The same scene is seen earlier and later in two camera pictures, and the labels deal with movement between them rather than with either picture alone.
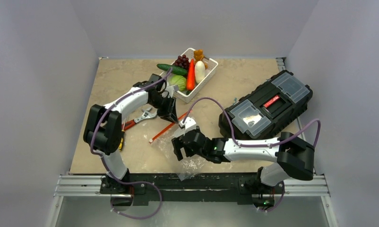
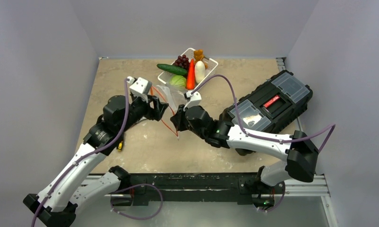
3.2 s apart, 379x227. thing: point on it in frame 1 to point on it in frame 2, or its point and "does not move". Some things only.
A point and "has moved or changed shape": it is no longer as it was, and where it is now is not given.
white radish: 199,70 does not move
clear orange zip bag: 191,166 has moved or changed shape
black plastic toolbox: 267,109 does not move
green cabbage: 179,81 does not move
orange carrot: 191,79 does not move
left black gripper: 169,113 to 154,112
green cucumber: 176,69 does not move
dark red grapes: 182,61 does not move
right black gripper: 185,143 to 180,117
